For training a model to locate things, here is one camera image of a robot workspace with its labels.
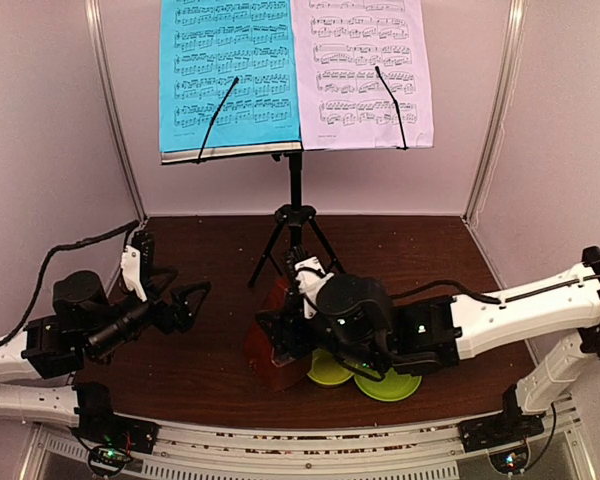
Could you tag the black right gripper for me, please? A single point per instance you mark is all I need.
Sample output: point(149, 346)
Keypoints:
point(285, 329)

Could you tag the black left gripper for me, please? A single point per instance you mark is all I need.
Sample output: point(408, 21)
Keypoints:
point(179, 318)

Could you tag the brown wooden metronome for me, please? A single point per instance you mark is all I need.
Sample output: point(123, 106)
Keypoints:
point(277, 371)

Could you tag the black perforated music stand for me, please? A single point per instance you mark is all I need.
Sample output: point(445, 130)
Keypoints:
point(293, 216)

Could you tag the lavender paper sheet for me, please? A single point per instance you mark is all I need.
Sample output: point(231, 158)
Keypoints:
point(362, 75)

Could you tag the blue sheet music paper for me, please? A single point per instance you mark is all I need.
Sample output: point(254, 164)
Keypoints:
point(227, 75)

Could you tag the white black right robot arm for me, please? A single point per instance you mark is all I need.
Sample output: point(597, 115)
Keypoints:
point(373, 334)

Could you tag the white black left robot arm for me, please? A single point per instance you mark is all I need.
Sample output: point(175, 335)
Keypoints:
point(85, 326)

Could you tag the lime green bowl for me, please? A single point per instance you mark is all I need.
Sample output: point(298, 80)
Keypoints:
point(326, 372)

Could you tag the lime green plate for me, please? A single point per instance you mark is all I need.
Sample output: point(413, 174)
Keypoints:
point(393, 388)

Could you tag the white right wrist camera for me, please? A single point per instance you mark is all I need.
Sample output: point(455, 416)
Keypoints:
point(309, 276)

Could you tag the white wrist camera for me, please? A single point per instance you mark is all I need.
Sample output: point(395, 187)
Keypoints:
point(309, 276)
point(136, 264)

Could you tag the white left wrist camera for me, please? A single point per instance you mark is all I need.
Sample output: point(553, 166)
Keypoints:
point(136, 264)

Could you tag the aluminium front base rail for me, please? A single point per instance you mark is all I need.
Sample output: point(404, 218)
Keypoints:
point(426, 450)

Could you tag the aluminium left corner post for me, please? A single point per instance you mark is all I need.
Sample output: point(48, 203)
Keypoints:
point(98, 41)

